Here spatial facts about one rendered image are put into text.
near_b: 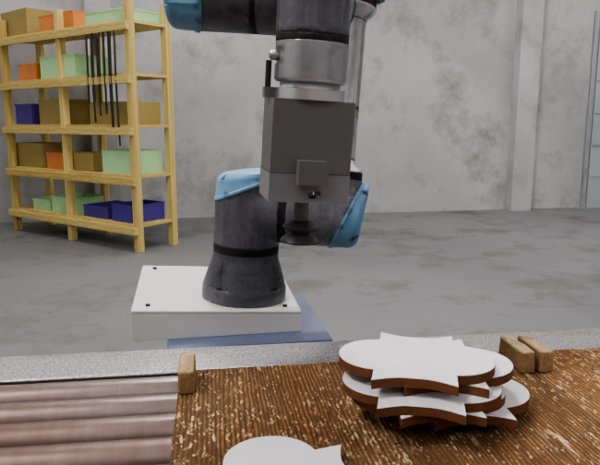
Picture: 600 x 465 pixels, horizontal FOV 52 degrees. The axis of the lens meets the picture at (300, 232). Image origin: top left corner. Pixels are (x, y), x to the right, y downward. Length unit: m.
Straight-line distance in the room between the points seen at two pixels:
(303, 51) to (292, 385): 0.36
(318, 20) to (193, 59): 7.50
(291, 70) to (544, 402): 0.43
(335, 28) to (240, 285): 0.55
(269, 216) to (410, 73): 7.64
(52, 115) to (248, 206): 6.15
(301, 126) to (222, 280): 0.51
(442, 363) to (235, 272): 0.52
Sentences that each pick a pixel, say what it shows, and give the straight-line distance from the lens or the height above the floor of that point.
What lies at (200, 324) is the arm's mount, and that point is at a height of 0.89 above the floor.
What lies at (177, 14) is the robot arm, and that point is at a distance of 0.76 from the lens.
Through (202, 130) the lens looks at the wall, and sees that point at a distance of 8.07.
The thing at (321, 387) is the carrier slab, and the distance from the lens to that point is 0.70.
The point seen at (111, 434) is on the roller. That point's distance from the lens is 0.69.
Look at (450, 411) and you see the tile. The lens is 0.57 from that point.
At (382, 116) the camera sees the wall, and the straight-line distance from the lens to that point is 8.47.
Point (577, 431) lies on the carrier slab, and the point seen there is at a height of 0.94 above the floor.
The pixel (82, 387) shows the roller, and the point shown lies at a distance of 0.79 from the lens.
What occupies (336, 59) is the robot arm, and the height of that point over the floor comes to 1.28.
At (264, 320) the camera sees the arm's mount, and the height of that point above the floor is 0.89.
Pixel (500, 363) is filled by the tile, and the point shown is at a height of 0.99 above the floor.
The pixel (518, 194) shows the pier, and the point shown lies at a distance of 9.16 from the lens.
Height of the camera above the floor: 1.22
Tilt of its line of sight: 10 degrees down
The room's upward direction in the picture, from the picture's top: straight up
